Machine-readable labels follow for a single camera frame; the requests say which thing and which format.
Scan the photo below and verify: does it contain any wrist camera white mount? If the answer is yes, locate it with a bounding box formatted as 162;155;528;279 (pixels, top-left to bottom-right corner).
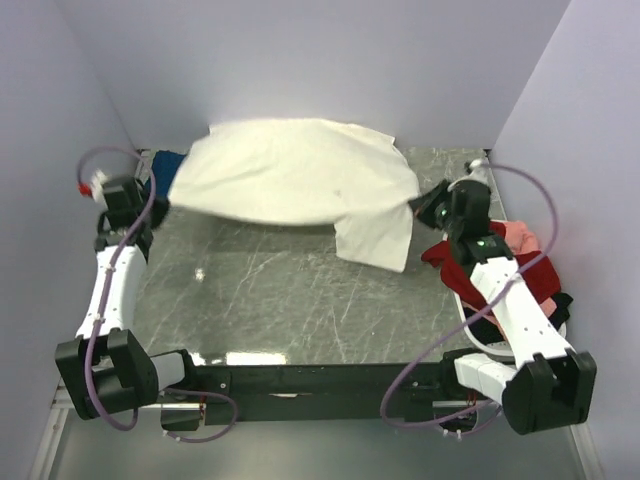
462;158;491;186
78;169;111;204

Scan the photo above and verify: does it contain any folded blue t shirt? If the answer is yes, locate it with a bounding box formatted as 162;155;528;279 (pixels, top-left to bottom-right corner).
147;150;186;197

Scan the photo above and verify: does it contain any black t shirt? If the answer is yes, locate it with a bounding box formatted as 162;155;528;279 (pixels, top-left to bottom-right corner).
469;292;574;345

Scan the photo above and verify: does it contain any black base crossbar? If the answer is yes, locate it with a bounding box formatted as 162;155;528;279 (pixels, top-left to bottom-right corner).
159;362;480;426

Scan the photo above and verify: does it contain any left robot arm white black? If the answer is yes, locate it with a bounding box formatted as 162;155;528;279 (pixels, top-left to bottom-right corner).
55;171;200;420

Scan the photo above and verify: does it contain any red t shirt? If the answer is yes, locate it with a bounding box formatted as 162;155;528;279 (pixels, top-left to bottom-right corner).
421;221;562;310

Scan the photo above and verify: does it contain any aluminium frame rail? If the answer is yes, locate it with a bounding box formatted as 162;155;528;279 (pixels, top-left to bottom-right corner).
27;148;151;480

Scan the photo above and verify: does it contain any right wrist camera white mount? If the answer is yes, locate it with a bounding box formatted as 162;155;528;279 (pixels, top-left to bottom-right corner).
462;158;491;186

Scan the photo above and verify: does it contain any white t shirt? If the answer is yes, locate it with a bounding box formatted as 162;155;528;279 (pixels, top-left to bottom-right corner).
168;118;420;272

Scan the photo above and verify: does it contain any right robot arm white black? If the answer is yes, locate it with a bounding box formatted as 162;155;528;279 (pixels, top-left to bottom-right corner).
411;179;597;435

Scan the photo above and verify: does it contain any pink t shirt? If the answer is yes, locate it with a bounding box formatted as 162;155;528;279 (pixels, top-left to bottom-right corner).
503;221;541;255

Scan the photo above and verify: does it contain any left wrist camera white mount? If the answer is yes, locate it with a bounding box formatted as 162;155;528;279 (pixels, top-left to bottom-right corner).
78;169;111;204

